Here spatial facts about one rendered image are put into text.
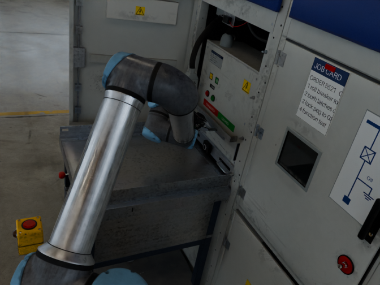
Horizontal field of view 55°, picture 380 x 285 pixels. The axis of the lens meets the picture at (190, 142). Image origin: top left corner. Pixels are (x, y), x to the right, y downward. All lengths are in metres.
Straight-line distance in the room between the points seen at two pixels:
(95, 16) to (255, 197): 1.14
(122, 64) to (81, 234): 0.46
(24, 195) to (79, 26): 1.49
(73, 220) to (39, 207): 1.88
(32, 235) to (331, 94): 1.06
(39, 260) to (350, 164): 0.88
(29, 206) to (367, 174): 2.30
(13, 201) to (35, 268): 1.95
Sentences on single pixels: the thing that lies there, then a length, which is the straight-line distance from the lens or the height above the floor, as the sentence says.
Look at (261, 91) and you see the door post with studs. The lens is 1.48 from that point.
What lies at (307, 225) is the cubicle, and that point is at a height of 1.05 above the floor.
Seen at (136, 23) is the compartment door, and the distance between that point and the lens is 1.95.
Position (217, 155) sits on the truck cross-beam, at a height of 0.90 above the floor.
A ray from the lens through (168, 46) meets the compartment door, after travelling 2.01.
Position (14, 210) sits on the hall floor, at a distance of 2.84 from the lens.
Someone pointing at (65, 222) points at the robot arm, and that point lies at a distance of 0.98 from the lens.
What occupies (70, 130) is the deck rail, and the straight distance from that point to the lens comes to 1.94.
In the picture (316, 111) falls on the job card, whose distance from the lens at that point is 1.23.
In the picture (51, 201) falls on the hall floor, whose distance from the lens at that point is 2.89.
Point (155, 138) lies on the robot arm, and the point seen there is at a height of 1.07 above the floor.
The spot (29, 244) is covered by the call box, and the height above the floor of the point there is 0.85.
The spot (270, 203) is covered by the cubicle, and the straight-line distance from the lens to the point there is 1.47.
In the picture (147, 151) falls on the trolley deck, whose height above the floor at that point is 0.85.
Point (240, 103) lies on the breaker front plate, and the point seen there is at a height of 1.22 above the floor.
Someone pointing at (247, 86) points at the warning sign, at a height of 1.31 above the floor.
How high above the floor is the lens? 1.83
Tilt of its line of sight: 29 degrees down
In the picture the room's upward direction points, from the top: 11 degrees clockwise
